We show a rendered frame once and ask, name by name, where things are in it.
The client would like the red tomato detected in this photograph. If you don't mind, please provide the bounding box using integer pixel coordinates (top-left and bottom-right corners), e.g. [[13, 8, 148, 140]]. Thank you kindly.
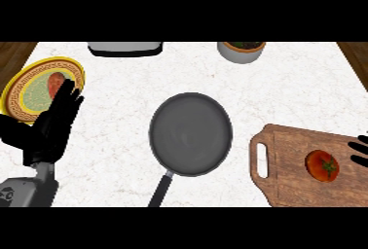
[[304, 149, 341, 183]]

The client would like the dark grey frying pan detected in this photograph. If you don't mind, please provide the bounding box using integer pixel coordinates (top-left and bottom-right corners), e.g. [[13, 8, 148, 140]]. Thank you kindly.
[[146, 91, 235, 208]]

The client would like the grey pot with plant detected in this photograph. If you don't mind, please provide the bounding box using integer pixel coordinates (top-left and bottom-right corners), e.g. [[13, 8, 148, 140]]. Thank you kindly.
[[216, 42, 268, 65]]

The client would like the red vegetable on plate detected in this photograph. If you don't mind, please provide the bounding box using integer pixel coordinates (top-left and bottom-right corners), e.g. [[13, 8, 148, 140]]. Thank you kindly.
[[46, 71, 68, 99]]

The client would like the grey and black appliance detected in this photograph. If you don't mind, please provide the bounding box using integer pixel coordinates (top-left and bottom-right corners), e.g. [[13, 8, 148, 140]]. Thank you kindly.
[[86, 42, 164, 58]]

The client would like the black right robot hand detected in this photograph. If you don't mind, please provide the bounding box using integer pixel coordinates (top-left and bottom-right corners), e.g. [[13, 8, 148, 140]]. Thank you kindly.
[[346, 134, 368, 168]]

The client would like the brown wooden cutting board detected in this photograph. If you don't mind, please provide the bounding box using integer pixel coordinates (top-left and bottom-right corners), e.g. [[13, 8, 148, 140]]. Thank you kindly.
[[248, 123, 368, 208]]

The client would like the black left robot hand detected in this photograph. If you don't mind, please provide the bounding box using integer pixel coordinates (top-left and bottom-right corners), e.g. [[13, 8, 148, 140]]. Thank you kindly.
[[0, 78, 86, 167]]

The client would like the yellow patterned plate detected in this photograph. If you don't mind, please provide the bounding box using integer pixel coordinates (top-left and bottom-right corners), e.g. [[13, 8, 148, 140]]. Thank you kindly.
[[0, 56, 86, 125]]

